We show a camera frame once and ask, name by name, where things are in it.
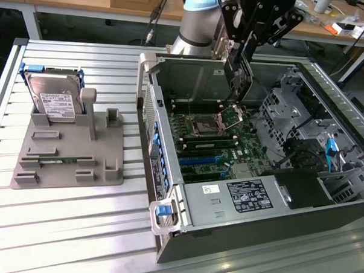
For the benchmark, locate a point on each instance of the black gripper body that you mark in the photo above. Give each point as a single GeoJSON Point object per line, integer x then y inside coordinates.
{"type": "Point", "coordinates": [269, 0]}

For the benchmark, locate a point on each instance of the black graphics card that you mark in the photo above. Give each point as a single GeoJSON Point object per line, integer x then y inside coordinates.
{"type": "Point", "coordinates": [238, 81]}

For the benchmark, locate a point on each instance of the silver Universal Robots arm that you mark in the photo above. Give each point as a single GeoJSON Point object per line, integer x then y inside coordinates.
{"type": "Point", "coordinates": [195, 28]}

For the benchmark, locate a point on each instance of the cluttered wooden desk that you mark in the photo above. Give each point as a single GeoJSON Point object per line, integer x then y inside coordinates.
{"type": "Point", "coordinates": [316, 35]}

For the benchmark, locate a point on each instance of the white cylinder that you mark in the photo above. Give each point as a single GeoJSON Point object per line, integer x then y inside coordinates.
{"type": "Point", "coordinates": [322, 5]}

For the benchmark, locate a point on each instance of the orange small item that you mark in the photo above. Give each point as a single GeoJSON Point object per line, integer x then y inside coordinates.
{"type": "Point", "coordinates": [330, 29]}

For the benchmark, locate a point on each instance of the white small box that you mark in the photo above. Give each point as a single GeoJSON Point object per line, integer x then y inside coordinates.
{"type": "Point", "coordinates": [337, 28]}

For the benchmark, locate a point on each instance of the white sticker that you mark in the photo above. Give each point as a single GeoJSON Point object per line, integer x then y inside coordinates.
{"type": "Point", "coordinates": [218, 72]}

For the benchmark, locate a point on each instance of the metal disk bay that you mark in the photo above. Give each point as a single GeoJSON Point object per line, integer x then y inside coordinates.
{"type": "Point", "coordinates": [279, 113]}

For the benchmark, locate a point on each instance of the metal socket cover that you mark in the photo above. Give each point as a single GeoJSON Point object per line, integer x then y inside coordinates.
{"type": "Point", "coordinates": [231, 116]}

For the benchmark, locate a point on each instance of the thin locking lever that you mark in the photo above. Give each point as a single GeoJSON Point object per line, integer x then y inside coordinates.
{"type": "Point", "coordinates": [189, 108]}

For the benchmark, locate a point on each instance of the CPU socket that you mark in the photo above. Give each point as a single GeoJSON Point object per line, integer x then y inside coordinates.
{"type": "Point", "coordinates": [205, 127]}

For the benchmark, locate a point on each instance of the green motherboard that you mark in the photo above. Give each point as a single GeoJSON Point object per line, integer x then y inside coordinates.
{"type": "Point", "coordinates": [245, 145]}

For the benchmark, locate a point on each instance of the blue slot latch strip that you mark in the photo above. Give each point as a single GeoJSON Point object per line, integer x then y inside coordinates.
{"type": "Point", "coordinates": [155, 139]}

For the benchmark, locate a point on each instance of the silver chipset heatsink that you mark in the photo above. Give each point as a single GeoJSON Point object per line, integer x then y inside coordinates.
{"type": "Point", "coordinates": [242, 170]}

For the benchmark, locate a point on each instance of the black plastic shroud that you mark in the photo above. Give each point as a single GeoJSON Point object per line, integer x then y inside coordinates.
{"type": "Point", "coordinates": [300, 187]}

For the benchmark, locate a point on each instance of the black expansion slot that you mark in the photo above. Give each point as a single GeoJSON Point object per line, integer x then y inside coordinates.
{"type": "Point", "coordinates": [201, 175]}

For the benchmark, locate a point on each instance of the silver hard disk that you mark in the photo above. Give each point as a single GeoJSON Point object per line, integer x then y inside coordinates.
{"type": "Point", "coordinates": [56, 97]}

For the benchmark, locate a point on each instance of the grey power supply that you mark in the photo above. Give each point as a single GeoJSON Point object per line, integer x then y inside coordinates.
{"type": "Point", "coordinates": [203, 210]}

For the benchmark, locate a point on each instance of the blue disk carrier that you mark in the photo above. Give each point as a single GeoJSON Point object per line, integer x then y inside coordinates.
{"type": "Point", "coordinates": [35, 67]}

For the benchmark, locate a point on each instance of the grey parts rack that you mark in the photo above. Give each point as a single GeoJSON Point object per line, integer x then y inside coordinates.
{"type": "Point", "coordinates": [67, 143]}

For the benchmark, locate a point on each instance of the black open PC case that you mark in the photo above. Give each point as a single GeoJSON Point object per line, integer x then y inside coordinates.
{"type": "Point", "coordinates": [256, 236]}

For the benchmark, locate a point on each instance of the green RAM stick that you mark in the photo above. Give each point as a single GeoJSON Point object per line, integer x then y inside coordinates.
{"type": "Point", "coordinates": [60, 160]}

